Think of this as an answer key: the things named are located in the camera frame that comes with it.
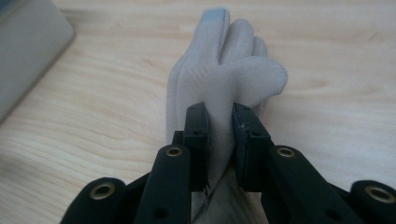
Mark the grey box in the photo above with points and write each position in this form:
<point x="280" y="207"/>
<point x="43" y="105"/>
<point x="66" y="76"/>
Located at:
<point x="28" y="53"/>

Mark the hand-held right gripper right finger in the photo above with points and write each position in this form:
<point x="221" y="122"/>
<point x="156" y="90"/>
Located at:
<point x="250" y="146"/>

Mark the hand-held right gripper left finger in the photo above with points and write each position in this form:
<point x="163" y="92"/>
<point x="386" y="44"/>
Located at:
<point x="196" y="140"/>

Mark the beige suede glove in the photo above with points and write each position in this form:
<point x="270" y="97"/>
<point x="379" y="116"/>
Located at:
<point x="218" y="77"/>

